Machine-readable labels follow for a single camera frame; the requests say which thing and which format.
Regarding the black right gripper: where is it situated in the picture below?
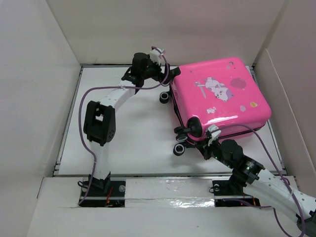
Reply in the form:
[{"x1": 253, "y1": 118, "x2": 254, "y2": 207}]
[{"x1": 195, "y1": 135, "x2": 234, "y2": 168}]

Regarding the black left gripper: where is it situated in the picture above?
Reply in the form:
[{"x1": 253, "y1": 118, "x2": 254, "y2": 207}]
[{"x1": 142, "y1": 55, "x2": 174, "y2": 85}]

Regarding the pink hard-shell suitcase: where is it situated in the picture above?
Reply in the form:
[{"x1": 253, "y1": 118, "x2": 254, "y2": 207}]
[{"x1": 159, "y1": 57, "x2": 272, "y2": 156}]

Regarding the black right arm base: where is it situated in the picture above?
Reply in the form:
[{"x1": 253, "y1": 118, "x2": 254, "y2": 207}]
[{"x1": 209, "y1": 180, "x2": 261, "y2": 207}]

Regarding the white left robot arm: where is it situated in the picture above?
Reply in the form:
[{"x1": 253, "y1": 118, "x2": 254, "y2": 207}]
[{"x1": 79, "y1": 47, "x2": 170, "y2": 196}]

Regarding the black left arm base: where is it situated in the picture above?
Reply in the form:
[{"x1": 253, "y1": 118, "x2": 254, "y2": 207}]
[{"x1": 78, "y1": 180, "x2": 126, "y2": 208}]

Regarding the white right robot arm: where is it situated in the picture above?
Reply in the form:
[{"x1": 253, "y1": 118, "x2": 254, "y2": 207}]
[{"x1": 197, "y1": 139, "x2": 316, "y2": 237}]

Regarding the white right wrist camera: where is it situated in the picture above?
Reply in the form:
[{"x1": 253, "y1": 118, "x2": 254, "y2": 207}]
[{"x1": 206, "y1": 124, "x2": 221, "y2": 146}]

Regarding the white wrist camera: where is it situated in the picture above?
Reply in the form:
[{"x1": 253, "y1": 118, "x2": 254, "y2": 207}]
[
  {"x1": 149, "y1": 46, "x2": 165, "y2": 64},
  {"x1": 206, "y1": 124, "x2": 221, "y2": 146}
]

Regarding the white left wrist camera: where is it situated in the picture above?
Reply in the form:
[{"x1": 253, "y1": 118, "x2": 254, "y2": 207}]
[{"x1": 149, "y1": 46, "x2": 165, "y2": 64}]

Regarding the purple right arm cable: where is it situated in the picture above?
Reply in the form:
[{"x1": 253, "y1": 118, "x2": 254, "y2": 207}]
[{"x1": 208, "y1": 123, "x2": 306, "y2": 237}]

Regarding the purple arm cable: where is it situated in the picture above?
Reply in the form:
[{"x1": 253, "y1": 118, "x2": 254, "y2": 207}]
[
  {"x1": 208, "y1": 123, "x2": 306, "y2": 237},
  {"x1": 78, "y1": 45, "x2": 171, "y2": 205}
]

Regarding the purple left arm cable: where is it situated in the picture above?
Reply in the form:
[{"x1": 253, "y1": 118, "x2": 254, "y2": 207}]
[{"x1": 78, "y1": 45, "x2": 171, "y2": 205}]

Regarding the aluminium front rail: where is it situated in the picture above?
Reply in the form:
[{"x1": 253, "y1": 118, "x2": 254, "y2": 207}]
[{"x1": 53, "y1": 172, "x2": 262, "y2": 179}]

